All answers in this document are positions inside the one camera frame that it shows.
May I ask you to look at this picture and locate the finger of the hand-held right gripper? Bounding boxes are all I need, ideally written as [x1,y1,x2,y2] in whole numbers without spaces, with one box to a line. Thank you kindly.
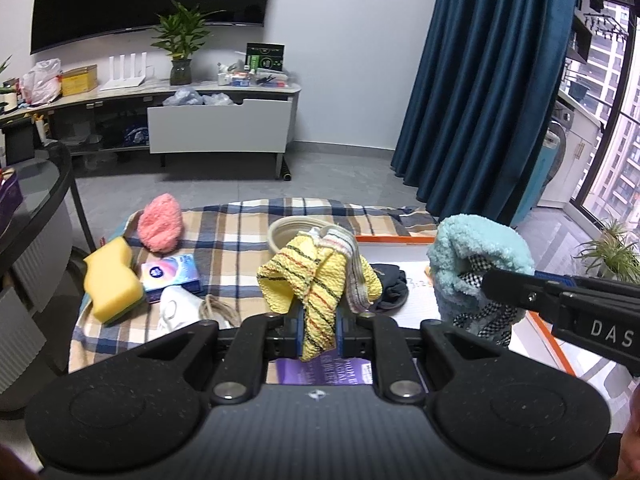
[481,266,565,333]

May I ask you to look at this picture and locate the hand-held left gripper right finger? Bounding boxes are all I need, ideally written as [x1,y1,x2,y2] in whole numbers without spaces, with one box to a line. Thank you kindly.
[334,310,506,407]

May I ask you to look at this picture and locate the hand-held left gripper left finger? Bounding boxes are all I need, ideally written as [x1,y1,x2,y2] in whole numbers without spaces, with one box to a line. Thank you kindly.
[150,310,307,407]

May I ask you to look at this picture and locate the yellow striped cloth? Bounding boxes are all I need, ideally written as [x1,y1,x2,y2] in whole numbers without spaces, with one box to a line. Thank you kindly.
[256,226,384,362]

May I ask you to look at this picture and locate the teal fuzzy sock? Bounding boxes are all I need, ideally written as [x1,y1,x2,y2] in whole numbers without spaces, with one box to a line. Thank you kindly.
[426,214,537,350]

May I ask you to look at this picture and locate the orange-rimmed white box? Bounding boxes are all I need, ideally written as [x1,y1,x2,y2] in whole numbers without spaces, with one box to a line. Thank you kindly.
[352,234,577,377]

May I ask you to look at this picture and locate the colourful tissue pack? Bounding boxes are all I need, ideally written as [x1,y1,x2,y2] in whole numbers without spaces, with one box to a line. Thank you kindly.
[140,254,203,305]

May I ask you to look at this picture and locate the yellow sponge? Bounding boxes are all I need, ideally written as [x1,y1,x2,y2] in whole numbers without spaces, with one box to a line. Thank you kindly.
[82,237,147,324]

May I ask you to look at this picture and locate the purple booklet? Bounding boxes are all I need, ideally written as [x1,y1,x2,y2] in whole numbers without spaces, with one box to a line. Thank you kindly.
[271,354,377,387]

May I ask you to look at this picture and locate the dark cloth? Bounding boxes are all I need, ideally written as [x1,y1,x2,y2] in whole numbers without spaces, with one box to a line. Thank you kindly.
[369,262,412,319]

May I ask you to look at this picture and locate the spiky potted plant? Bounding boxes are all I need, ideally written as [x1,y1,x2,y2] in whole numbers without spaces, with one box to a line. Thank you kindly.
[574,219,640,282]

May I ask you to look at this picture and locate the beige round bowl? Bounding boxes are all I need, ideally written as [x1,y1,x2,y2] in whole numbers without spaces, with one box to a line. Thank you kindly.
[267,217,352,257]

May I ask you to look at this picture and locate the plaid blanket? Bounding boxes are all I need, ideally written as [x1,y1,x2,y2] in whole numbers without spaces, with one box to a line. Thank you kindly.
[68,197,442,386]

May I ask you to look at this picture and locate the light blue suitcase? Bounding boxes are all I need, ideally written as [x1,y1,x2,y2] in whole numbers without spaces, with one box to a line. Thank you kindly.
[519,129,567,212]

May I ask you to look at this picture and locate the white face mask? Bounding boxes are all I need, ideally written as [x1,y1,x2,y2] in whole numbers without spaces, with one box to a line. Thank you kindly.
[158,286,211,337]

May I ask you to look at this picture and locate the white balcony cabinet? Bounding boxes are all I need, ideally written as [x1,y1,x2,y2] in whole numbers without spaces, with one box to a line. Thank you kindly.
[550,89,602,207]

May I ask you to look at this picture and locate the pink fuzzy sock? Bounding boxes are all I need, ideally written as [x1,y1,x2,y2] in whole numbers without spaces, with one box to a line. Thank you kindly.
[137,193,184,254]

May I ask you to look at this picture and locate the blue curtain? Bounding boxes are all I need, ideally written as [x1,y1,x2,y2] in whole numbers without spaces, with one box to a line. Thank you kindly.
[390,0,582,222]

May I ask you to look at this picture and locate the white cabinet drawer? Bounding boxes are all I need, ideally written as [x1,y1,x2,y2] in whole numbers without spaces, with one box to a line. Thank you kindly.
[146,97,294,156]

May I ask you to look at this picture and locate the clear tray of small items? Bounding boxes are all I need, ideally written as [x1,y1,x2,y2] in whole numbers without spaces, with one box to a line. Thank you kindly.
[216,61,291,87]

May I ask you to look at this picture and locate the crumpled plastic bags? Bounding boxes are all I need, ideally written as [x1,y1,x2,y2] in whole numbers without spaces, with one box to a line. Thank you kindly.
[162,86,235,107]

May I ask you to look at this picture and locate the green and black box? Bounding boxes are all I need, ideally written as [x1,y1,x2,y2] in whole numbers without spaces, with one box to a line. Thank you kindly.
[244,42,287,74]

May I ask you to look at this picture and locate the hanging drying rack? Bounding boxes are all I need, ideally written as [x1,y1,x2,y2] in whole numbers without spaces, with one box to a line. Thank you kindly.
[581,0,632,42]

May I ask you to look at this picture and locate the glass round table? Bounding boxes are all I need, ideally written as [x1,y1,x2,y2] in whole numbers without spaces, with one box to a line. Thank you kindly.
[0,141,97,413]

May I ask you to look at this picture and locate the white router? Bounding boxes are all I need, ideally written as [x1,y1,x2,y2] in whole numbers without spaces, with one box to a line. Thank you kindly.
[99,52,154,92]

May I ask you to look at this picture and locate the grey television cabinet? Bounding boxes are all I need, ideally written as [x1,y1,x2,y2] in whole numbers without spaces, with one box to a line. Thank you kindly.
[0,77,305,182]

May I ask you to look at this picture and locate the potted plant in dark vase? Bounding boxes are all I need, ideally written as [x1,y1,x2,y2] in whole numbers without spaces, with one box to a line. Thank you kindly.
[150,0,227,87]

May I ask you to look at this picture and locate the yellow box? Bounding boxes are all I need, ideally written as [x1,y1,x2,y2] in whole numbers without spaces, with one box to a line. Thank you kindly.
[60,64,99,97]

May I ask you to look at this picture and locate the black storage box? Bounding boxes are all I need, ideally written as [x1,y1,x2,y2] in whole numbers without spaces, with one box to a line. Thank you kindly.
[0,121,37,167]

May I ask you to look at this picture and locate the white plastic bag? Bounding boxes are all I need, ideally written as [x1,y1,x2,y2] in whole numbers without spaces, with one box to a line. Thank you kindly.
[19,58,63,107]

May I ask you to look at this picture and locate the beige cord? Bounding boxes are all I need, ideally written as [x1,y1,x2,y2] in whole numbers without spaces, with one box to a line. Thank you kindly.
[198,293,242,329]

